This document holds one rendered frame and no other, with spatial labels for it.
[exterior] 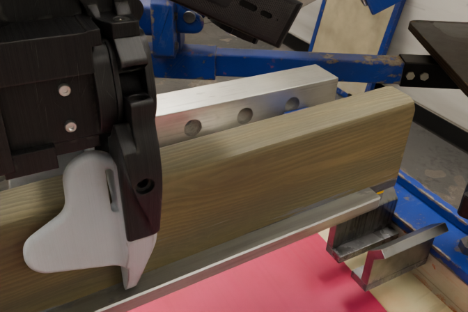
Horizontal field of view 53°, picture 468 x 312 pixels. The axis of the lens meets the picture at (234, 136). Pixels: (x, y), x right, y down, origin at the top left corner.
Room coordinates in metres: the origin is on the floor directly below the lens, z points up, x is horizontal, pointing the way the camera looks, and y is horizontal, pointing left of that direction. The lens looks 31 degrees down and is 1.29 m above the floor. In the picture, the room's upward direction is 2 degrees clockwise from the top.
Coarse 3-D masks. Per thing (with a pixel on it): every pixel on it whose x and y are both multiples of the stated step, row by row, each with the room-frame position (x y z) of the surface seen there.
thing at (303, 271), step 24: (312, 240) 0.35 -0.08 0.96; (264, 264) 0.32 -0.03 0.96; (288, 264) 0.32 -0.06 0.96; (312, 264) 0.32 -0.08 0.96; (336, 264) 0.32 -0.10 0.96; (192, 288) 0.28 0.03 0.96; (216, 288) 0.28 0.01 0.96; (240, 288) 0.28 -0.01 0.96; (264, 288) 0.29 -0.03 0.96; (288, 288) 0.29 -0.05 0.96; (312, 288) 0.29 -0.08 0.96; (336, 288) 0.29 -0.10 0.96; (360, 288) 0.29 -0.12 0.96
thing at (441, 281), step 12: (396, 228) 0.34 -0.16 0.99; (432, 264) 0.30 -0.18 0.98; (420, 276) 0.30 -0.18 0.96; (432, 276) 0.29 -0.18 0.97; (444, 276) 0.29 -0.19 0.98; (456, 276) 0.28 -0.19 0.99; (432, 288) 0.29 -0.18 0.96; (444, 288) 0.28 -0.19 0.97; (456, 288) 0.27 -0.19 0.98; (444, 300) 0.28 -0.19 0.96; (456, 300) 0.27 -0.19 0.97
